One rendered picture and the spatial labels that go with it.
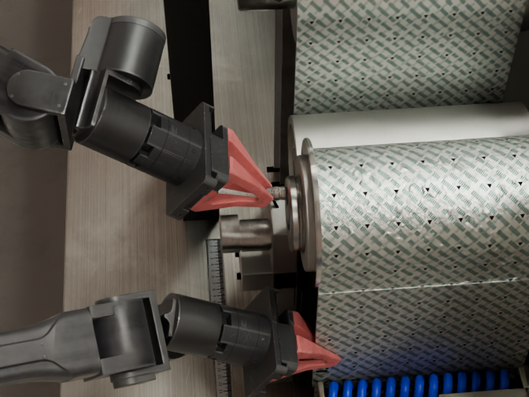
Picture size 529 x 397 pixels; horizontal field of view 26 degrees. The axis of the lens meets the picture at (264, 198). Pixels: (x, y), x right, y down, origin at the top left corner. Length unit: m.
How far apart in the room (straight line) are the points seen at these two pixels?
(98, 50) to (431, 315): 0.43
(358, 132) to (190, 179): 0.24
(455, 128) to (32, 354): 0.50
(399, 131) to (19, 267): 1.58
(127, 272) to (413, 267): 0.52
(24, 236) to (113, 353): 1.64
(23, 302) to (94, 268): 1.10
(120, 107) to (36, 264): 1.67
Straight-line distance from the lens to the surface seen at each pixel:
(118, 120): 1.02
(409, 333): 1.21
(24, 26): 3.22
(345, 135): 1.22
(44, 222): 2.74
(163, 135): 1.04
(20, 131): 1.05
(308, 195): 1.07
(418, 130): 1.23
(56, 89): 1.03
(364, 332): 1.20
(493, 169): 1.10
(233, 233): 1.18
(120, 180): 1.62
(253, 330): 1.16
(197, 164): 1.05
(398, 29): 1.20
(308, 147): 1.09
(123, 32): 1.06
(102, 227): 1.57
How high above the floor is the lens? 2.14
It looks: 51 degrees down
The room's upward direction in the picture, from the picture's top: straight up
